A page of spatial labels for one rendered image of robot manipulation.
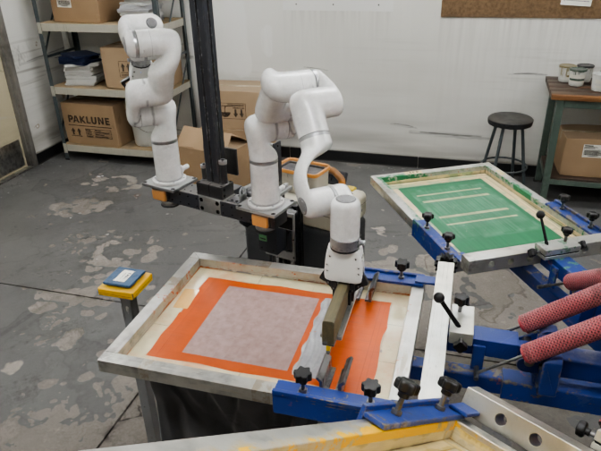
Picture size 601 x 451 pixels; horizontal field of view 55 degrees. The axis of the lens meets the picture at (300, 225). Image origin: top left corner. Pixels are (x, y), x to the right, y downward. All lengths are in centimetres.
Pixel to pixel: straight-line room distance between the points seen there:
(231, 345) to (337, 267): 38
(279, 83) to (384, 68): 367
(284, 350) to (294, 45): 405
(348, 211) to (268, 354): 46
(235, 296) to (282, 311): 17
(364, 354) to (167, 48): 111
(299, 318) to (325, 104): 62
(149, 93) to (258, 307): 80
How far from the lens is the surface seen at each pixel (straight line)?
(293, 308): 177
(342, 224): 143
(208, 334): 170
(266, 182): 192
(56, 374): 327
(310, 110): 152
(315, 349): 160
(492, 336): 158
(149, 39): 195
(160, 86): 201
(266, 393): 145
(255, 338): 166
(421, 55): 519
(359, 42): 524
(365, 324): 171
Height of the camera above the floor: 197
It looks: 27 degrees down
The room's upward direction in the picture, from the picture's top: 1 degrees counter-clockwise
